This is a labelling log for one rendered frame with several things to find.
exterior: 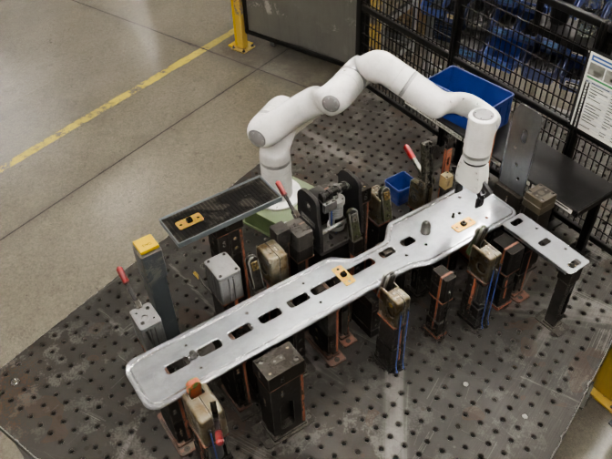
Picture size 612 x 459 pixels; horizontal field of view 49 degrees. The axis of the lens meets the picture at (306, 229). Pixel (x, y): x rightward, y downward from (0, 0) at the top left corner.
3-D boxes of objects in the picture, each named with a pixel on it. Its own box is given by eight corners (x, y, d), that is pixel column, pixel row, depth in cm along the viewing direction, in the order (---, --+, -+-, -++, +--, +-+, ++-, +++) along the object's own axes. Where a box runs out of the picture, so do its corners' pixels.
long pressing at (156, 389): (153, 423, 176) (152, 419, 175) (119, 364, 190) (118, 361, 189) (520, 214, 231) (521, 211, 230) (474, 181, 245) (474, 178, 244)
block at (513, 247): (496, 314, 236) (511, 259, 217) (474, 295, 243) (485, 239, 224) (515, 302, 240) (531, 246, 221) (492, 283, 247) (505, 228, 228)
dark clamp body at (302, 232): (300, 322, 236) (296, 245, 210) (280, 299, 244) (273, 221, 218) (325, 309, 241) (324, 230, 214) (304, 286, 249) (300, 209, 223)
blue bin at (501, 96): (483, 139, 256) (488, 110, 247) (423, 107, 273) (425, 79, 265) (509, 122, 264) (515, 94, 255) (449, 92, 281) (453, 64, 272)
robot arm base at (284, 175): (244, 194, 271) (239, 159, 258) (280, 171, 280) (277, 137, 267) (276, 218, 262) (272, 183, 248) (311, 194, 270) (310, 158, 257)
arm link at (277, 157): (253, 163, 256) (248, 113, 239) (278, 136, 267) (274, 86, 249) (280, 173, 252) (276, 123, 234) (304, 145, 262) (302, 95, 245)
